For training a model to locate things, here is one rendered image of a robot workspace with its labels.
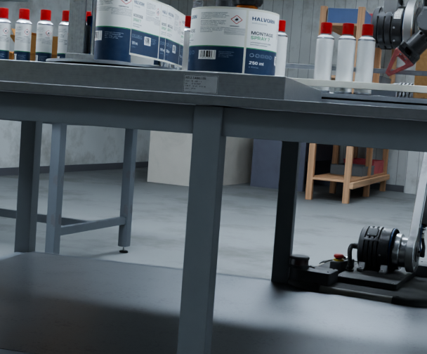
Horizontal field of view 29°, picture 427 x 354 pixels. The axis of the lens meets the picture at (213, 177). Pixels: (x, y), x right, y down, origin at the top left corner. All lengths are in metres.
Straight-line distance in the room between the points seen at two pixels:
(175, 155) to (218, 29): 7.20
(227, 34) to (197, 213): 0.40
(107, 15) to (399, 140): 0.75
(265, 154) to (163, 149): 1.22
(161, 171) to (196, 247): 7.36
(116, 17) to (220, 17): 0.28
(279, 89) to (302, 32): 9.27
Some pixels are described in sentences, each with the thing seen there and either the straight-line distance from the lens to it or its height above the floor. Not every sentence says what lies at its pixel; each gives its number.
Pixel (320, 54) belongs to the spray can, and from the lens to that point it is 2.48.
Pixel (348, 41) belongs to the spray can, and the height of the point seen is 1.03.
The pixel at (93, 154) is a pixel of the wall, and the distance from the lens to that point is 10.26.
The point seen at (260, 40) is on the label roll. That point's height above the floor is 0.96.
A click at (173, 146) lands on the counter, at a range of 9.01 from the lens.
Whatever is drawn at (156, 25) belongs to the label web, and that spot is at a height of 1.00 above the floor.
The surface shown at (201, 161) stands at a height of 0.69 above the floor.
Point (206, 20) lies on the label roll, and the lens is 1.84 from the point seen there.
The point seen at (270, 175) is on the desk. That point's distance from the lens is 9.47.
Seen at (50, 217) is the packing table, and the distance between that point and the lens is 3.99.
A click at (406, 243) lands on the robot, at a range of 3.11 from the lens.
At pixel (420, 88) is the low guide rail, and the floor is 0.91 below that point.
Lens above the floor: 0.79
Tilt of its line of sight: 4 degrees down
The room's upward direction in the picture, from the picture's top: 4 degrees clockwise
